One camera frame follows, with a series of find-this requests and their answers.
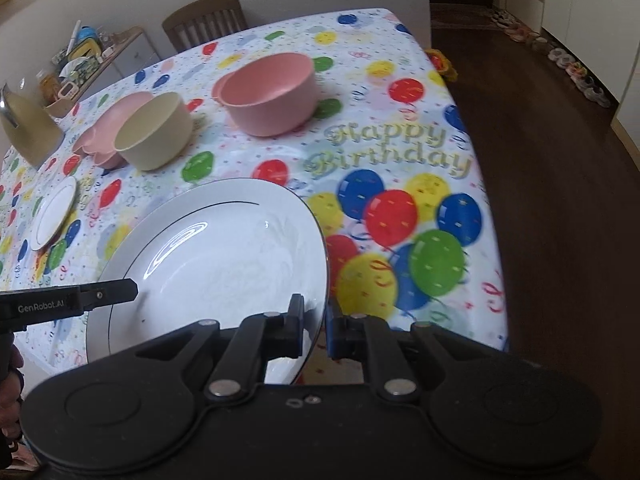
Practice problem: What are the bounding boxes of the small white plate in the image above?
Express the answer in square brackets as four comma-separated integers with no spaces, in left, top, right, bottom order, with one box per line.
[28,177,77,252]

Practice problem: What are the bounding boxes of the large white plate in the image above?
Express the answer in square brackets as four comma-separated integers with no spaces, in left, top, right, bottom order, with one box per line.
[86,179,329,384]

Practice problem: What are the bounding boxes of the white kitchen timer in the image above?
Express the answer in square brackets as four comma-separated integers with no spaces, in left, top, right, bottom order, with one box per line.
[58,81,79,101]

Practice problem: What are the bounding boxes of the person left hand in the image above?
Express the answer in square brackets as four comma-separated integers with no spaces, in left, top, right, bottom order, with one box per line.
[0,346,24,439]

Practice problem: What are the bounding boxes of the gold thermos jug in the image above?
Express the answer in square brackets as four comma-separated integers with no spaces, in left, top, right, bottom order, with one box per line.
[1,84,64,169]

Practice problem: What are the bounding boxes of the pink bear-shaped plate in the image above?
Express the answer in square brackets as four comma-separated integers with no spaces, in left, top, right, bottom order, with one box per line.
[73,91,153,170]

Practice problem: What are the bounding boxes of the cream bowl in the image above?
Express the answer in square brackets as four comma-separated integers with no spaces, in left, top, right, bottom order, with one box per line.
[114,92,193,171]

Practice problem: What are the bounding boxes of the balloon print tablecloth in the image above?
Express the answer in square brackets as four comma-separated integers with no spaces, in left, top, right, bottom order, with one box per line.
[1,9,508,349]

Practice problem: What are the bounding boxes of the green tissue box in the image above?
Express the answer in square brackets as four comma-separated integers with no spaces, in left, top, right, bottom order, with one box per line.
[60,56,101,88]

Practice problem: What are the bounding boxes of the pink bowl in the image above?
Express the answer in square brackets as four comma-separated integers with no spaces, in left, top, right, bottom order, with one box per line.
[217,52,319,138]

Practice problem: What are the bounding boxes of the blue yellow container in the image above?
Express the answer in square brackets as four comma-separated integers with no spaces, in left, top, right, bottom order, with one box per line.
[66,25,103,62]

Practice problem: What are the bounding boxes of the small pink heart dish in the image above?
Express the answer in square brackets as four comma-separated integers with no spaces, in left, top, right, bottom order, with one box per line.
[212,72,234,105]

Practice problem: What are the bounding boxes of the yellow toy on floor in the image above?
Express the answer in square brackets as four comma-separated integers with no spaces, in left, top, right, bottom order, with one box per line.
[425,49,458,82]

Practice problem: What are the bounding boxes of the white drawer side cabinet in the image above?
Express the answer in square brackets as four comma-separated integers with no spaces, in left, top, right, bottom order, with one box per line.
[44,26,160,118]

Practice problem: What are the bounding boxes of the patterned door mat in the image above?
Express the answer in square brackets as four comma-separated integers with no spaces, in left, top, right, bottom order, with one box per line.
[431,3,500,30]

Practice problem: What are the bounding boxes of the brown wooden chair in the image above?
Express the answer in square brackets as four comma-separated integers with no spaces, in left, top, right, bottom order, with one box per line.
[162,0,248,52]

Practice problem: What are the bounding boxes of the white wardrobe cabinets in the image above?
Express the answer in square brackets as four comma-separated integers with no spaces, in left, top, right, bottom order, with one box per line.
[491,0,639,151]

